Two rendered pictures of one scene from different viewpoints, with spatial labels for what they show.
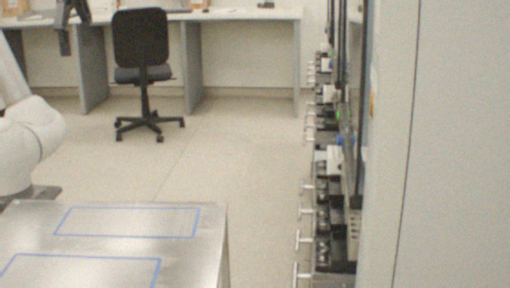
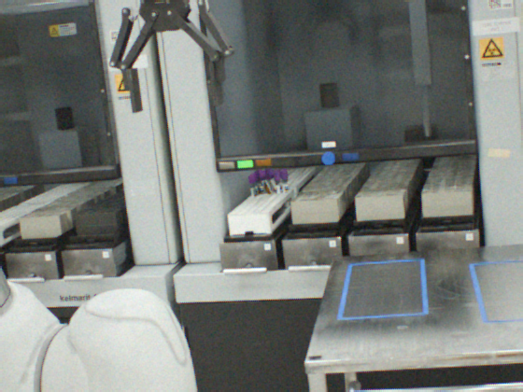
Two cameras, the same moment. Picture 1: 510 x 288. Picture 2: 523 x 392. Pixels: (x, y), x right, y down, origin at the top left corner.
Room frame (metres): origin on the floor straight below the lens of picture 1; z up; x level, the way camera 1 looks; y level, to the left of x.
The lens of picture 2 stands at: (1.05, 2.04, 1.33)
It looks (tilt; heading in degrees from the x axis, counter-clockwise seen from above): 10 degrees down; 278
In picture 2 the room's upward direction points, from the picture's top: 6 degrees counter-clockwise
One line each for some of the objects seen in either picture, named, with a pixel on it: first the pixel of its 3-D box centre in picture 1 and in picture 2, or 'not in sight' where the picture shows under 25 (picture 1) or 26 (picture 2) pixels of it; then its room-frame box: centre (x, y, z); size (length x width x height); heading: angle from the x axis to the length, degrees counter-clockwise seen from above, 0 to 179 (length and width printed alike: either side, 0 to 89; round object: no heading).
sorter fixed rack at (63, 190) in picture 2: not in sight; (58, 203); (2.06, -0.75, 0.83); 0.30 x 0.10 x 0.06; 83
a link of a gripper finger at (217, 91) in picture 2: (65, 43); (216, 82); (1.32, 0.50, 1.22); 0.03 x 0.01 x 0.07; 83
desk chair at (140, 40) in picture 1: (144, 69); not in sight; (4.00, 0.86, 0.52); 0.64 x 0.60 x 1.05; 13
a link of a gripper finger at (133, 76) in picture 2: (85, 34); (134, 90); (1.46, 0.48, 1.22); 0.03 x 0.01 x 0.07; 83
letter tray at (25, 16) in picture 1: (37, 15); not in sight; (4.72, 2.03, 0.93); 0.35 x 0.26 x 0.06; 177
